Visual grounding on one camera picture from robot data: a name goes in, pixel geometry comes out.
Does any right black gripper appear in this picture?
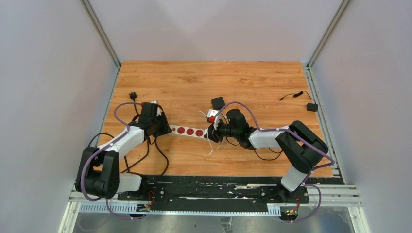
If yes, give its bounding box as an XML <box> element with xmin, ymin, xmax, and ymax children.
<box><xmin>206</xmin><ymin>119</ymin><xmax>240</xmax><ymax>143</ymax></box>

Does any white USB charger with cable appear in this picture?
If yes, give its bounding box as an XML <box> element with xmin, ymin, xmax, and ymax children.
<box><xmin>198</xmin><ymin>110</ymin><xmax>223</xmax><ymax>155</ymax></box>

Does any white red power strip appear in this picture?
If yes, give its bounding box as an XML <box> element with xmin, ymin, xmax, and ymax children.
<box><xmin>170</xmin><ymin>125</ymin><xmax>207</xmax><ymax>140</ymax></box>

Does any small black plug adapter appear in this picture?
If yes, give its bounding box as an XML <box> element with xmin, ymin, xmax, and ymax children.
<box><xmin>278</xmin><ymin>90</ymin><xmax>319</xmax><ymax>112</ymax></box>

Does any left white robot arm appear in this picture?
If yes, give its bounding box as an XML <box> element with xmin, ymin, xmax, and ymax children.
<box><xmin>75</xmin><ymin>101</ymin><xmax>171</xmax><ymax>201</ymax></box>

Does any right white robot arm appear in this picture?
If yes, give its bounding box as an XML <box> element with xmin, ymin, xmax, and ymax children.
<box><xmin>205</xmin><ymin>109</ymin><xmax>329</xmax><ymax>203</ymax></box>

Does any black power strip plug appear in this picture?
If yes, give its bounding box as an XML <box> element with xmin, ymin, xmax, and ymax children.
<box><xmin>129</xmin><ymin>92</ymin><xmax>137</xmax><ymax>100</ymax></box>

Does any large black power adapter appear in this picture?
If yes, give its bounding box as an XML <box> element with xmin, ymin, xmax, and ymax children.
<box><xmin>211</xmin><ymin>97</ymin><xmax>226</xmax><ymax>111</ymax></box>

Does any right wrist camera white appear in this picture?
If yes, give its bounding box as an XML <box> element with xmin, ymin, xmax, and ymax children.
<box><xmin>206</xmin><ymin>109</ymin><xmax>221</xmax><ymax>129</ymax></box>

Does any black power strip cord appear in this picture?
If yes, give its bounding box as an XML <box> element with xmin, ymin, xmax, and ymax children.
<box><xmin>87</xmin><ymin>100</ymin><xmax>170</xmax><ymax>177</ymax></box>

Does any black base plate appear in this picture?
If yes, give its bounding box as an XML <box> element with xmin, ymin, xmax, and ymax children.
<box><xmin>117</xmin><ymin>176</ymin><xmax>309</xmax><ymax>213</ymax></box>

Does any left aluminium frame post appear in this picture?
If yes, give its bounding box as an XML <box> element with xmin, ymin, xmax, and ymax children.
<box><xmin>80</xmin><ymin>0</ymin><xmax>121</xmax><ymax>70</ymax></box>

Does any aluminium frame post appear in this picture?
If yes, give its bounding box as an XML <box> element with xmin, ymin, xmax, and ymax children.
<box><xmin>307</xmin><ymin>0</ymin><xmax>352</xmax><ymax>69</ymax></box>
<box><xmin>80</xmin><ymin>0</ymin><xmax>121</xmax><ymax>70</ymax></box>

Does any right aluminium frame post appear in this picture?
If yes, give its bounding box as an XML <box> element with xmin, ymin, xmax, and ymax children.
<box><xmin>307</xmin><ymin>0</ymin><xmax>352</xmax><ymax>69</ymax></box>

